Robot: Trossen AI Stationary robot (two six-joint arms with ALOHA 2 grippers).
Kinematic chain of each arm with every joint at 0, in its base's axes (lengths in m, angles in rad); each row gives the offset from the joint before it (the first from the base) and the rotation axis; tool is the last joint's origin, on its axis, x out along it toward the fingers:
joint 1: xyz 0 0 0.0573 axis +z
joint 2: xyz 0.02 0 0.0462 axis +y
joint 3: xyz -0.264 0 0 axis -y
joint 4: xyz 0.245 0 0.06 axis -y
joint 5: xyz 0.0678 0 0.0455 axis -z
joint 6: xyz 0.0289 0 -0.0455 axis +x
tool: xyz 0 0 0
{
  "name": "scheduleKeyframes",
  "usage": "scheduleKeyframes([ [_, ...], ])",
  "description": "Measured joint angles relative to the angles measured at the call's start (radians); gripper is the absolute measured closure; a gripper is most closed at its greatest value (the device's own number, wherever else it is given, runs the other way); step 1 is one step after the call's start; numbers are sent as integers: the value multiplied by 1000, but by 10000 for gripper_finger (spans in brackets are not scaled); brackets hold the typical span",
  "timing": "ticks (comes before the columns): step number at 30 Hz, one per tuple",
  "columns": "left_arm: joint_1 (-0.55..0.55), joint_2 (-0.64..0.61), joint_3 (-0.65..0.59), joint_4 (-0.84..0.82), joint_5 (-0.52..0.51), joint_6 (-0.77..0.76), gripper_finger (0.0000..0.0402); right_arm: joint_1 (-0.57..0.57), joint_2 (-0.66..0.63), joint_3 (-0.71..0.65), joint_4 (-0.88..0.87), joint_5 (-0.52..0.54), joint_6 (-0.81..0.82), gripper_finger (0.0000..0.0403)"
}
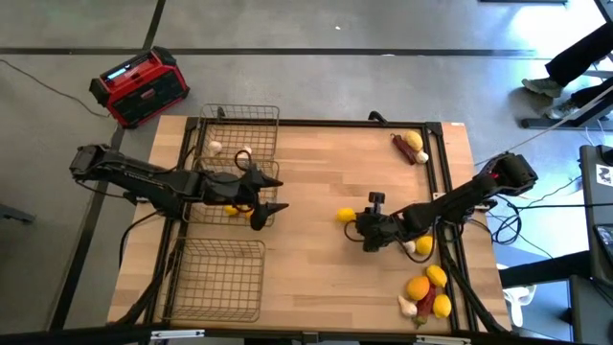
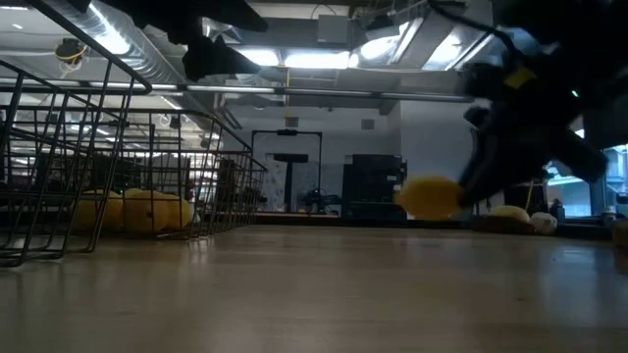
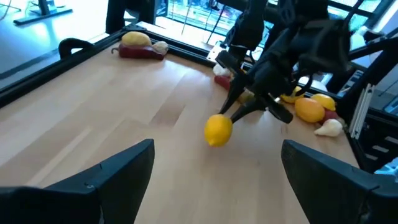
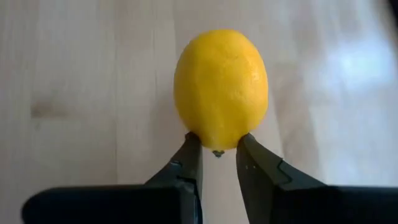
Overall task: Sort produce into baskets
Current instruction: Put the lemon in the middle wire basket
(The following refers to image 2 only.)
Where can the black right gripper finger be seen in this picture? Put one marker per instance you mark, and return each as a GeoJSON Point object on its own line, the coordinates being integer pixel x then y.
{"type": "Point", "coordinates": [481, 166]}

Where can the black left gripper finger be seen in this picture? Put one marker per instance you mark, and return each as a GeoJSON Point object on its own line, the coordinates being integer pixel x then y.
{"type": "Point", "coordinates": [230, 12]}
{"type": "Point", "coordinates": [216, 56]}

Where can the black pedestal stand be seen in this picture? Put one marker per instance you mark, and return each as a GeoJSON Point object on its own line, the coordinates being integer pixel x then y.
{"type": "Point", "coordinates": [289, 158]}

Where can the dark bottle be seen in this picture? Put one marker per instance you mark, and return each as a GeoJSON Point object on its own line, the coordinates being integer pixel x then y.
{"type": "Point", "coordinates": [557, 211]}

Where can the grey wall vent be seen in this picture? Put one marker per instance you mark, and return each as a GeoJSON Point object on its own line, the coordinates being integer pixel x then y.
{"type": "Point", "coordinates": [291, 122]}
{"type": "Point", "coordinates": [368, 124]}

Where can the silver ceiling conduit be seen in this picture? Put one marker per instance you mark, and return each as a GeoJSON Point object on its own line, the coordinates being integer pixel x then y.
{"type": "Point", "coordinates": [319, 92]}

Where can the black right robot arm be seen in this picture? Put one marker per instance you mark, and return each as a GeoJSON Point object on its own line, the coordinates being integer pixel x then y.
{"type": "Point", "coordinates": [579, 29]}

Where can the round silver ceiling duct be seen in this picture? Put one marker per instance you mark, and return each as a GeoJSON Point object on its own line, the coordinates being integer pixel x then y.
{"type": "Point", "coordinates": [147, 64]}

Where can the ceiling light panel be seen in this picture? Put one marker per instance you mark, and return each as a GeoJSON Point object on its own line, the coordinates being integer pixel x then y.
{"type": "Point", "coordinates": [316, 60]}
{"type": "Point", "coordinates": [262, 58]}

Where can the black stand frame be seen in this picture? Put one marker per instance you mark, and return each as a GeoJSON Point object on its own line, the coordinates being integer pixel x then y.
{"type": "Point", "coordinates": [287, 132]}

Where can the rectangular silver ceiling duct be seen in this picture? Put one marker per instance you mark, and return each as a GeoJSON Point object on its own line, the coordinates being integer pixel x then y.
{"type": "Point", "coordinates": [451, 49]}

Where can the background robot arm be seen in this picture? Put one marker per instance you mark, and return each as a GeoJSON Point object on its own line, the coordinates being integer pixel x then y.
{"type": "Point", "coordinates": [316, 201]}

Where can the black cabinet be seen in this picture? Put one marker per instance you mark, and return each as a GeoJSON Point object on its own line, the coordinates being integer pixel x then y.
{"type": "Point", "coordinates": [373, 188]}

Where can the grey ceiling box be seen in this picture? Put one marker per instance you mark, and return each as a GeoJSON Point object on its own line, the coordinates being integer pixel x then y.
{"type": "Point", "coordinates": [333, 29]}

